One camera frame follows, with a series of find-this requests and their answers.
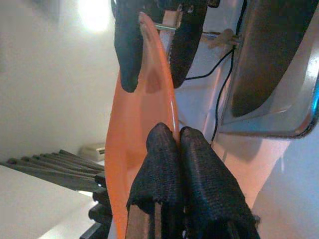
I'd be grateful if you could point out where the dark slatted grille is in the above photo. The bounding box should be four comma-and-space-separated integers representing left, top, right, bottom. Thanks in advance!
0, 148, 107, 191

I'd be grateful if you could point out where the stainless steel sink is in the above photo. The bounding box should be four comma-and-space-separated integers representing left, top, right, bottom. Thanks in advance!
218, 0, 319, 139

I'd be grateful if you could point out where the thin black cable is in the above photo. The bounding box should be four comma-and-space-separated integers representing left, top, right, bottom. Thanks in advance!
183, 47, 236, 81
210, 0, 248, 146

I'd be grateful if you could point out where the orange plastic bowl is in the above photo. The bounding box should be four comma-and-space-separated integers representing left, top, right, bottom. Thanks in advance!
105, 11, 179, 239

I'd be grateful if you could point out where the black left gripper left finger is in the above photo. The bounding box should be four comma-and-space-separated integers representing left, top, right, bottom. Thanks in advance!
126, 121, 185, 239

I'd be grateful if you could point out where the bright ceiling light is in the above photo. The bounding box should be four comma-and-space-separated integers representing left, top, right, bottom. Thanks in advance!
77, 0, 112, 33

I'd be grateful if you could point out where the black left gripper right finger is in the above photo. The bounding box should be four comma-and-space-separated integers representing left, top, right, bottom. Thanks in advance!
178, 125, 261, 239

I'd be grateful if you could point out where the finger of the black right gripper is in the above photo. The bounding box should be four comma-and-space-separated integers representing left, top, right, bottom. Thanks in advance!
169, 0, 209, 89
111, 0, 162, 93

